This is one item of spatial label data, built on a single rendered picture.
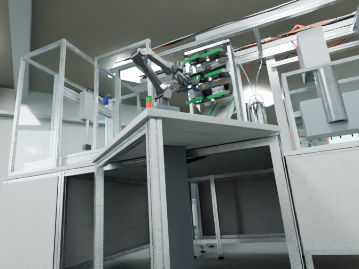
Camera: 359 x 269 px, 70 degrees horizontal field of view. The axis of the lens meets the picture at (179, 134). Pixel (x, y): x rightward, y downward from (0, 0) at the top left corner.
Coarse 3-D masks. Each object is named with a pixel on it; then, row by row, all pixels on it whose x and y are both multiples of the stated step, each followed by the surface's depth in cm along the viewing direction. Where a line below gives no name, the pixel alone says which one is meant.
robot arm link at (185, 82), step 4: (184, 76) 166; (184, 80) 165; (188, 80) 168; (192, 80) 167; (196, 80) 164; (180, 84) 174; (184, 84) 167; (188, 84) 168; (192, 84) 165; (196, 84) 164; (176, 88) 175; (180, 88) 174
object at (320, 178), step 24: (288, 168) 191; (312, 168) 185; (336, 168) 179; (312, 192) 181; (336, 192) 176; (312, 216) 178; (336, 216) 172; (312, 240) 175; (336, 240) 169; (312, 264) 172
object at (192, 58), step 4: (204, 48) 191; (204, 52) 189; (192, 56) 180; (196, 56) 178; (200, 56) 181; (184, 60) 183; (188, 60) 182; (192, 60) 183; (196, 60) 188; (200, 60) 194
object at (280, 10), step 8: (304, 0) 220; (312, 0) 218; (320, 0) 215; (280, 8) 227; (288, 8) 224; (256, 16) 235; (264, 16) 232; (232, 24) 243; (240, 24) 239; (336, 24) 253; (344, 24) 250; (208, 32) 251; (216, 32) 248; (280, 40) 272; (288, 40) 268; (256, 48) 281; (264, 48) 277
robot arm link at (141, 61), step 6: (132, 54) 142; (138, 54) 139; (132, 60) 143; (138, 60) 142; (144, 60) 142; (144, 66) 143; (150, 66) 145; (144, 72) 146; (150, 72) 144; (150, 78) 147; (156, 78) 146; (156, 84) 147; (162, 84) 149; (156, 90) 150; (162, 90) 147
